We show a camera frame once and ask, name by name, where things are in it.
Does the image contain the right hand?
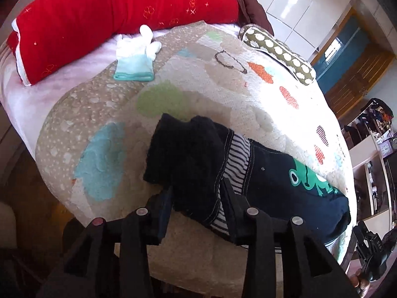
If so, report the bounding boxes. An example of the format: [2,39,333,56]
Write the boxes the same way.
[350,268,370,297]

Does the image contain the dark brown blanket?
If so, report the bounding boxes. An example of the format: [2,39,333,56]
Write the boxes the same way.
[237,0,274,35]

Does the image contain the patchwork heart quilt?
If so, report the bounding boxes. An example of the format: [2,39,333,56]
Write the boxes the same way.
[34,20,349,289]

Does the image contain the white glossy wardrobe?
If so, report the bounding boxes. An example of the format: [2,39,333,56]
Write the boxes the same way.
[258,0,351,61]

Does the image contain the white and teal glove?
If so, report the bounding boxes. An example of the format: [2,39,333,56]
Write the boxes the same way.
[113,25,162,82]

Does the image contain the wooden door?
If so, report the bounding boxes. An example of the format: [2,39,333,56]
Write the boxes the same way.
[325,42,396,119]

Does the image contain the long red bolster pillow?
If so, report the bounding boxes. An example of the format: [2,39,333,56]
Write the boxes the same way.
[7,0,239,86]

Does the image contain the black shoe rack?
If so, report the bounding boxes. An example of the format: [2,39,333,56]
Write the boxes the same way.
[342,98,394,147]

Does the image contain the navy striped children's pants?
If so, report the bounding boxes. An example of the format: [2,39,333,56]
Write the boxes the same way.
[143,114,351,244]

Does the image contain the white bed sheet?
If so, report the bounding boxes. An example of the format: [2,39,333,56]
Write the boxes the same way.
[1,34,126,157]

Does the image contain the olive white-dotted bolster pillow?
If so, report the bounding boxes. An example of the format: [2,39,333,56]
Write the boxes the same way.
[238,24,316,85]

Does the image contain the white shelf unit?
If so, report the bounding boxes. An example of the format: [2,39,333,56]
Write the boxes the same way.
[342,126,396,237]

